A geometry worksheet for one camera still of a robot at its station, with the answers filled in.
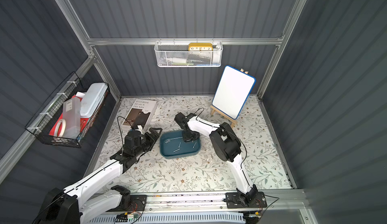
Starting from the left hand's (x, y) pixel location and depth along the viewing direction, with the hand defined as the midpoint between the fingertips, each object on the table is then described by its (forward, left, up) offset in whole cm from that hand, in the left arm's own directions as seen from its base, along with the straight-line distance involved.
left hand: (160, 133), depth 82 cm
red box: (-6, +32, +13) cm, 35 cm away
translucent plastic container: (-3, +36, +18) cm, 40 cm away
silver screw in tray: (-4, -7, -14) cm, 16 cm away
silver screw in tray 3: (-1, -18, -14) cm, 23 cm away
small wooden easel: (+13, -44, -7) cm, 46 cm away
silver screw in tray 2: (+3, -2, -14) cm, 14 cm away
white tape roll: (-7, +36, +19) cm, 42 cm away
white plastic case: (+10, +32, +19) cm, 38 cm away
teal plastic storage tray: (0, -5, -15) cm, 16 cm away
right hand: (+5, -18, -14) cm, 23 cm away
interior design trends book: (+31, +23, -11) cm, 40 cm away
